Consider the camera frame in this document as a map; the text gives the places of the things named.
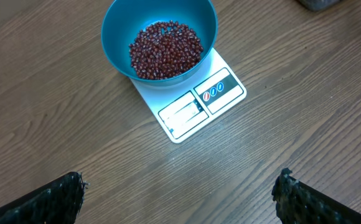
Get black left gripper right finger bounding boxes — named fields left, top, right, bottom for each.
left=271, top=168, right=361, bottom=224

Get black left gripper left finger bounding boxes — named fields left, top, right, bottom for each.
left=0, top=172, right=87, bottom=224

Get white digital kitchen scale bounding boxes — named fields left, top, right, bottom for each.
left=132, top=49, right=247, bottom=144

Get blue bowl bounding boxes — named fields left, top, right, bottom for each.
left=101, top=0, right=218, bottom=86

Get red beans in bowl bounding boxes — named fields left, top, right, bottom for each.
left=129, top=21, right=204, bottom=80

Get clear plastic food container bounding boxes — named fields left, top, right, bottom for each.
left=297, top=0, right=342, bottom=12

